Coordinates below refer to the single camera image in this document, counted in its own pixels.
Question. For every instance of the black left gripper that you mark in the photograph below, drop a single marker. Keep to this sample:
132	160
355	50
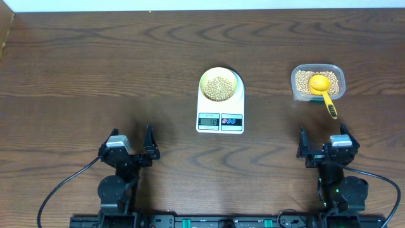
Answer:
151	151

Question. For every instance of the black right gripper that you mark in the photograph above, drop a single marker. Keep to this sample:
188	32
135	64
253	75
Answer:
315	156

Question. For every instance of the yellow measuring scoop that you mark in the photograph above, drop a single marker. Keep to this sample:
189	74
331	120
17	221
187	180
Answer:
319	85

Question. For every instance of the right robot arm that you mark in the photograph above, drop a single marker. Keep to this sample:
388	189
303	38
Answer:
340	193

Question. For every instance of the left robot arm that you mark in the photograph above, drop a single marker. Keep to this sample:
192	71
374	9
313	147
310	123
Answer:
117	191

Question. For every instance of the white digital kitchen scale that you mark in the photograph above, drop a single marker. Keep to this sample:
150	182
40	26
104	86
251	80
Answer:
226	117

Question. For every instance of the soybeans in bowl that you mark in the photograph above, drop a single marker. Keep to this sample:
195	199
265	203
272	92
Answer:
219	89

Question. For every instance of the pale yellow plastic bowl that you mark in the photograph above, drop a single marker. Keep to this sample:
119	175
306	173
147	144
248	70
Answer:
218	72

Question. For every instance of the pile of soybeans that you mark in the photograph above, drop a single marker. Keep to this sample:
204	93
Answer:
302	81

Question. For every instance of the clear plastic container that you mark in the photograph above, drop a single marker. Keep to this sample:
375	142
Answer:
318	68

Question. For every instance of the cardboard panel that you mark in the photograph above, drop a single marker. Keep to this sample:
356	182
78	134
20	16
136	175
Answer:
6	20

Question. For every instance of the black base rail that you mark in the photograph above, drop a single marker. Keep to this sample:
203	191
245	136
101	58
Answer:
171	221

